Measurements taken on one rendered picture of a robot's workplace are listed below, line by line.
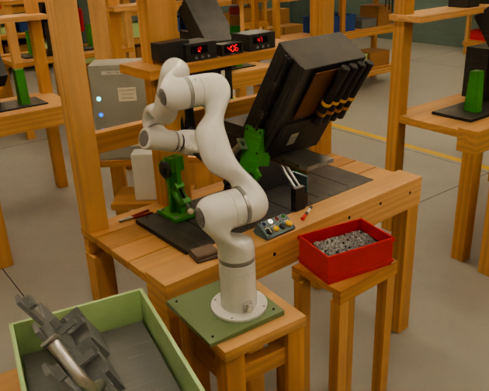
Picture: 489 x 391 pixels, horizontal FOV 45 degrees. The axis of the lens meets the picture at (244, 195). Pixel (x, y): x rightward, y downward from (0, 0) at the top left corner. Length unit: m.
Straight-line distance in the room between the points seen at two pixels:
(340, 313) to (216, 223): 0.74
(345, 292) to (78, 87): 1.29
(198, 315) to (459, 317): 1.98
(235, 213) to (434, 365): 1.75
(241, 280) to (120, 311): 0.41
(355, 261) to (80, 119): 1.21
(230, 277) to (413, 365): 1.55
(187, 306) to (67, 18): 1.15
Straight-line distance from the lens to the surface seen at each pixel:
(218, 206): 1.74
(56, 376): 1.42
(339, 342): 2.35
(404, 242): 3.11
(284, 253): 2.42
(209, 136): 1.80
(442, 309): 3.65
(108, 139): 2.60
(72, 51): 2.38
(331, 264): 2.21
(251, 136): 2.52
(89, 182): 2.51
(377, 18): 9.06
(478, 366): 3.28
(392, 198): 2.88
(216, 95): 1.85
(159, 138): 2.23
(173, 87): 1.82
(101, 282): 2.70
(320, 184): 2.88
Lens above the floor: 1.98
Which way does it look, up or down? 23 degrees down
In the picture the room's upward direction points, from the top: 2 degrees counter-clockwise
